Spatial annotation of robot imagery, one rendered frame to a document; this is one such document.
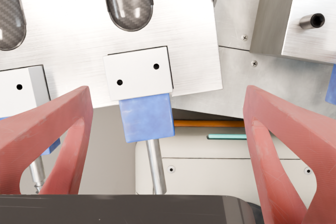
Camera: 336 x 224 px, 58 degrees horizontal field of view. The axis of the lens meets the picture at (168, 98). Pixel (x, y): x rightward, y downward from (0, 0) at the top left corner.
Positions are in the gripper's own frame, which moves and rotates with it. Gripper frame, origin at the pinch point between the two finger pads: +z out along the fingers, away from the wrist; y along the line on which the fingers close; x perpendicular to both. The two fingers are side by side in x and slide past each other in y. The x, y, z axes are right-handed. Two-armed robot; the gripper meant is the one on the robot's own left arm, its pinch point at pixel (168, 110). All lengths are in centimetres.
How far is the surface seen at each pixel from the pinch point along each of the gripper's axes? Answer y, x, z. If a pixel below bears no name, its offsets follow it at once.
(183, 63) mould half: -1.4, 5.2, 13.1
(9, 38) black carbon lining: 13.6, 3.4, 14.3
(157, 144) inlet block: 1.0, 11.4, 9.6
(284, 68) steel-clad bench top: -12.2, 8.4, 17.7
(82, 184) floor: 33, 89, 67
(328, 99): -12.6, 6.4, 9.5
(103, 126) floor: 25, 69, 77
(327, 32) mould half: -11.7, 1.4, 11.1
